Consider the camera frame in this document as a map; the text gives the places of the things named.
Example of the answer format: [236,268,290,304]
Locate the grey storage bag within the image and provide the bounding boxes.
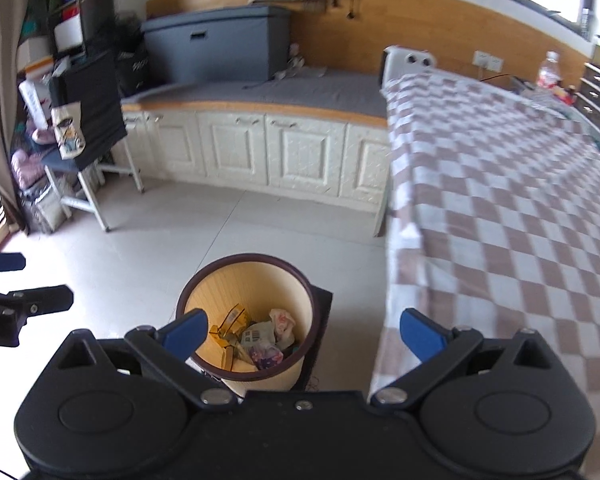
[22,185,73,235]

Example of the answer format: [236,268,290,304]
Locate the purple patterned wrapper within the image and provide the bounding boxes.
[250,344,285,370]

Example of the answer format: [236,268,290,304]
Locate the yellow crumpled carton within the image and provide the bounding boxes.
[209,304,253,368]

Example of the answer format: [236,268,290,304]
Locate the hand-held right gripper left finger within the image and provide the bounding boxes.
[55,309,236,409]

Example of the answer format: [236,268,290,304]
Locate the white red-print plastic bag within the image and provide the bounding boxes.
[269,308,297,347]

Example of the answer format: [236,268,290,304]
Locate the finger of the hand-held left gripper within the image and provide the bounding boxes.
[0,285,74,318]
[0,252,27,275]

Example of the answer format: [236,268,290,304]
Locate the cartoon print tote bag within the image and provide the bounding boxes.
[50,101,87,160]

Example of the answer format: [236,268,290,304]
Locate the clear red label bottle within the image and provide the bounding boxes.
[537,51,563,92]

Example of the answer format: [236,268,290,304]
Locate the beige curtain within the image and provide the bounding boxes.
[0,0,46,233]

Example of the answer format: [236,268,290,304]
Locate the white cabinet doors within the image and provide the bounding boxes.
[121,100,393,211]

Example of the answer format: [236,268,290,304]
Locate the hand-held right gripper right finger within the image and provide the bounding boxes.
[370,309,551,409]

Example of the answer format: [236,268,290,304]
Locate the white wall socket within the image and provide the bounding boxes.
[472,51,503,72]

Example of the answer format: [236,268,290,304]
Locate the grey storage box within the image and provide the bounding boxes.
[141,5,292,86]

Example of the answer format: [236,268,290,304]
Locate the round beige waste bin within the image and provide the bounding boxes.
[175,254,315,398]

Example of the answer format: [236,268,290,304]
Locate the grey counter mat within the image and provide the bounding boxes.
[122,67,388,117]

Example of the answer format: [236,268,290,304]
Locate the black bag with white letters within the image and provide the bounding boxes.
[115,12,149,98]

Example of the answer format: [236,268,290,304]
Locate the black flat board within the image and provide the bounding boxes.
[300,284,334,393]

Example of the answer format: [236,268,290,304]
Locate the white red box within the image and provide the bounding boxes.
[19,72,56,128]

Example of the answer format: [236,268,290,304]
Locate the black hanging organizer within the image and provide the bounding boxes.
[42,0,116,66]

